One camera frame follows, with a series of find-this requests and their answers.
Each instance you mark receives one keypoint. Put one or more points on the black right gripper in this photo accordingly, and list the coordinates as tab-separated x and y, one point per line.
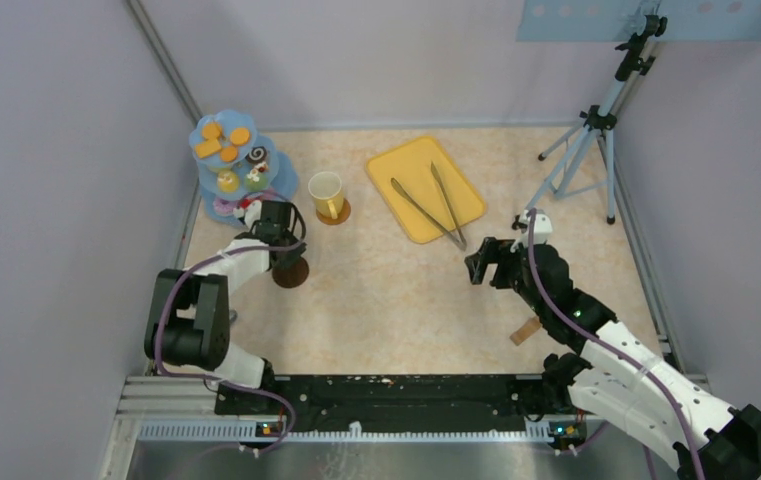
490	251

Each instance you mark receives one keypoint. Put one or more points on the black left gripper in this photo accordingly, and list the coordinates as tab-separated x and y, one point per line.
292	256

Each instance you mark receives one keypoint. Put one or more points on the green cream puff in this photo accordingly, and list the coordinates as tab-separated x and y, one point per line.
256	180

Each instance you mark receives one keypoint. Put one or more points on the dark brown round coaster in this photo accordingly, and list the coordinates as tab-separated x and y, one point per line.
292	276

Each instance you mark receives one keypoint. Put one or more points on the yellow handled cream mug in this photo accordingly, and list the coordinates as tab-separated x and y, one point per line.
326	191

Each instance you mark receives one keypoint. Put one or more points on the purple sprinkled donut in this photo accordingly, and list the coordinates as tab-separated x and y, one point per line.
223	208

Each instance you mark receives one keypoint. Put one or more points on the light brown round coaster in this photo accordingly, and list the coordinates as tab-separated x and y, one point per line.
342	215

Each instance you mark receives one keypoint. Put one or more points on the yellow cream puff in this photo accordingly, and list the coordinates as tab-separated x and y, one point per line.
227	181

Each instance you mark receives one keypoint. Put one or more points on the chocolate swirl roll cake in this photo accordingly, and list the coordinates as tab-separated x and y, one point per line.
257	155

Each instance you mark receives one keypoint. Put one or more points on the round orange biscuit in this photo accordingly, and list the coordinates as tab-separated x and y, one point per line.
229	154
211	131
240	136

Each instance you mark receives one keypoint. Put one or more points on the round orange biscuit top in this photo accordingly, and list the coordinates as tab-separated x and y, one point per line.
240	136

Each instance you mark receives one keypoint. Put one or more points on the square orange biscuit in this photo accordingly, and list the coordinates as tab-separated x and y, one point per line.
207	148

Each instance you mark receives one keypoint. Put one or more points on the yellow serving tray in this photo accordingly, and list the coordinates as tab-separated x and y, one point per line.
430	176

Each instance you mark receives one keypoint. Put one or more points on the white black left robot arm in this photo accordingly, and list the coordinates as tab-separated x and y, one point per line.
189	330

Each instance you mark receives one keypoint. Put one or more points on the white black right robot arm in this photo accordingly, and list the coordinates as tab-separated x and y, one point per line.
610	373

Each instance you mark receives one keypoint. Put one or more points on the blue three-tier cake stand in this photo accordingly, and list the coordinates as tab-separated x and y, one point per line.
282	176

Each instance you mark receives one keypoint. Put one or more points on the small wooden block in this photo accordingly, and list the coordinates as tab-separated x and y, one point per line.
523	333

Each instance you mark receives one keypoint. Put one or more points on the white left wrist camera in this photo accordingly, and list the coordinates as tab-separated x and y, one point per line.
251	215

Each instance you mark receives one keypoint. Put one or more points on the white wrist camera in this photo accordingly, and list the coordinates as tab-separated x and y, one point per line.
535	228
251	215

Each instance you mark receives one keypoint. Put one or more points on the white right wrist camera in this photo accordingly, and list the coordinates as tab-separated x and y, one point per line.
535	228

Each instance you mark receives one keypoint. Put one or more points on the blue camera tripod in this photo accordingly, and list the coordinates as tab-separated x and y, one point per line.
596	125

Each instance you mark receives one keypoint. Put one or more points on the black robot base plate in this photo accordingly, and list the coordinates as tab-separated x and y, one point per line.
457	403

